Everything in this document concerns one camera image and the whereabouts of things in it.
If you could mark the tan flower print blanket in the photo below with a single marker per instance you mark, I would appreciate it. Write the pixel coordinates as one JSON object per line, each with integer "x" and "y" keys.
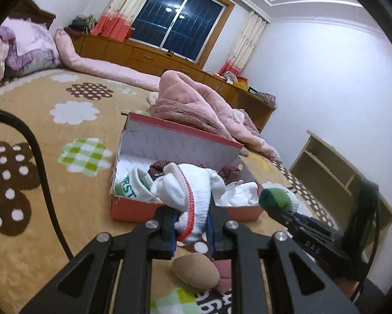
{"x": 84, "y": 202}

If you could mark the purple ruffled pillow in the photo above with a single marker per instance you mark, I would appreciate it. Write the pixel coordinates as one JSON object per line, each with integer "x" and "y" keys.
{"x": 29, "y": 45}

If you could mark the cream wooden bookshelf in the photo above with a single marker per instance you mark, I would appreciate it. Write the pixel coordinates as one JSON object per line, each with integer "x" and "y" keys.
{"x": 330, "y": 166}

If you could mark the pink sock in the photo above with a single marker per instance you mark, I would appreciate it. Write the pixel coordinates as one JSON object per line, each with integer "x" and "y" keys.
{"x": 223, "y": 274}

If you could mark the dark wooden headboard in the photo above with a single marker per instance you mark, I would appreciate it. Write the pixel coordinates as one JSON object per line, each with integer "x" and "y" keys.
{"x": 39, "y": 14}

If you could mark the white sock with red trim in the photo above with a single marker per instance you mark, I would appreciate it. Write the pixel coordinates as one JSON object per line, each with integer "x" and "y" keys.
{"x": 196, "y": 196}

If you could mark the white sock with green band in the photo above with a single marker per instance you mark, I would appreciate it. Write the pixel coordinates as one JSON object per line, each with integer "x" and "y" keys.
{"x": 134, "y": 183}

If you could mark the long wooden cabinet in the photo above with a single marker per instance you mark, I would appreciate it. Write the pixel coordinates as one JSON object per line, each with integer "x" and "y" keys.
{"x": 117, "y": 49}

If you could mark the red shoe box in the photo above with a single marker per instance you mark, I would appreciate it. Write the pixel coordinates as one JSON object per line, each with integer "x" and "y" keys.
{"x": 169, "y": 144}

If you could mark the wood framed window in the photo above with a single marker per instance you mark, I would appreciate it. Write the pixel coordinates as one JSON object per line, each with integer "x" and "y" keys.
{"x": 176, "y": 16}

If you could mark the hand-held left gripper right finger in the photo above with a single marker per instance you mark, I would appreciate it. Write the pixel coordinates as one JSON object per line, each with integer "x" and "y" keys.
{"x": 210, "y": 234}

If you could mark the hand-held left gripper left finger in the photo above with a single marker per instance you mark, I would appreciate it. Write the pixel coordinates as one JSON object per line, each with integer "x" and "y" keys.
{"x": 173, "y": 234}

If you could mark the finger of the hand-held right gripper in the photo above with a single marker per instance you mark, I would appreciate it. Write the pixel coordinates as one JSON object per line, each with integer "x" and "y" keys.
{"x": 309, "y": 221}
{"x": 282, "y": 219}

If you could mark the pink quilted robe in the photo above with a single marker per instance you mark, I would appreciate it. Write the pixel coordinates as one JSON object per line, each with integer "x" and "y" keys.
{"x": 196, "y": 104}

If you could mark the beige sock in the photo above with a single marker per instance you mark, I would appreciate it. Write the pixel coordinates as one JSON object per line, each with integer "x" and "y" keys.
{"x": 196, "y": 268}

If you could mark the white sock with green toe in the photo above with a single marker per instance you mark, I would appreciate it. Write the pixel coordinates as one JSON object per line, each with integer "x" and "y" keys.
{"x": 274, "y": 198}

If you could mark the rolled pink quilt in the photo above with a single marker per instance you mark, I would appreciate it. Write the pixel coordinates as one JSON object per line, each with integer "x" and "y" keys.
{"x": 111, "y": 72}

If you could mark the cream and orange curtain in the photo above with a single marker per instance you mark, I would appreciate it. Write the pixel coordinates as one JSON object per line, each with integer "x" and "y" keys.
{"x": 248, "y": 45}
{"x": 124, "y": 13}

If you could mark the pile of dark clothes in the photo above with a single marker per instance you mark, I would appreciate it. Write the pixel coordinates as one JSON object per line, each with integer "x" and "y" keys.
{"x": 81, "y": 24}

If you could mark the white bag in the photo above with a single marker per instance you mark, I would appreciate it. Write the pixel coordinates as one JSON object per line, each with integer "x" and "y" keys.
{"x": 230, "y": 77}

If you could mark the brown fuzzy sock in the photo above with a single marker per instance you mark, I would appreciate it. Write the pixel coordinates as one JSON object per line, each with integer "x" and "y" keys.
{"x": 230, "y": 171}
{"x": 158, "y": 166}

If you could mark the yellow box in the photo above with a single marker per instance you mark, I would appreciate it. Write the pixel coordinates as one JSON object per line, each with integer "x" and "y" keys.
{"x": 241, "y": 81}

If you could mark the stack of colourful packets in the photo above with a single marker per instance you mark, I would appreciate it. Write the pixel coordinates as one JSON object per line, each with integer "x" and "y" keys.
{"x": 263, "y": 96}

